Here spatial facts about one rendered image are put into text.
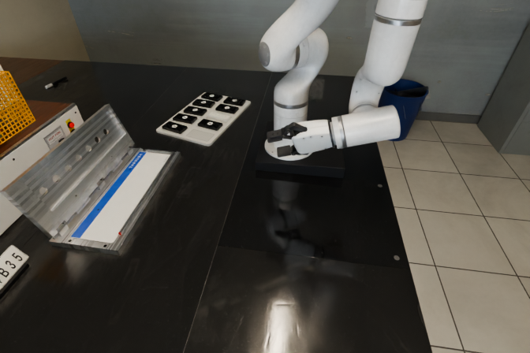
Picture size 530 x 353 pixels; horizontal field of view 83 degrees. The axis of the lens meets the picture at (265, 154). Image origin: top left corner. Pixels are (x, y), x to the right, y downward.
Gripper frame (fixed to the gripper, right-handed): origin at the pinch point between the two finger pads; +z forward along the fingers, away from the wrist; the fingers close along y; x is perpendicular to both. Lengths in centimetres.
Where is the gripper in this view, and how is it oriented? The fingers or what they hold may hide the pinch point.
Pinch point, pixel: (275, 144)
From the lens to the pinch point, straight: 82.5
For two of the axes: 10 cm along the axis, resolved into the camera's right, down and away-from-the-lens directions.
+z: -9.5, 1.8, 2.6
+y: -3.1, -4.2, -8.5
